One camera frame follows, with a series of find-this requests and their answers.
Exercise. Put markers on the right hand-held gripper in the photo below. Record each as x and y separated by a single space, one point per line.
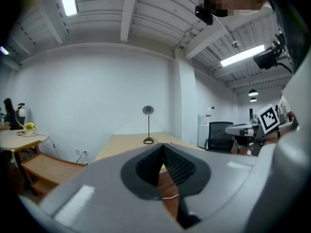
268 119

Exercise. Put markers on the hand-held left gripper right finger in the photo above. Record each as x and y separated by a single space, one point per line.
218 183

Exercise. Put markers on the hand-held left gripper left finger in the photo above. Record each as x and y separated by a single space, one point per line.
97 198

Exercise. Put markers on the person's right forearm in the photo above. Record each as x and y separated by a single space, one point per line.
272 136

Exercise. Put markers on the black mesh office chair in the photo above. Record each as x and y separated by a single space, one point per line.
219 135

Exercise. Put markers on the black pendant lamp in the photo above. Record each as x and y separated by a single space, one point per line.
253 93
253 100

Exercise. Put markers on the wooden side cart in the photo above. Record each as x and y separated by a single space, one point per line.
51 169

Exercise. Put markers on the black desk lamp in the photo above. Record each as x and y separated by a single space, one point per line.
148 110

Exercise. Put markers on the yellow flowers in pot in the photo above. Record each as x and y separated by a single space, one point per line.
30 126

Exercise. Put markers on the round white table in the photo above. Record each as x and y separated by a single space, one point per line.
17 139

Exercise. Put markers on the white black round device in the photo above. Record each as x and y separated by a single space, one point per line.
22 111

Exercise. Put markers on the person's black clothing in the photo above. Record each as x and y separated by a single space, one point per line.
294 21

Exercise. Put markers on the black mounted camera box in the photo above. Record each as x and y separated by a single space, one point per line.
265 58

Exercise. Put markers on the black head-worn camera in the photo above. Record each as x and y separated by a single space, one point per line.
204 14

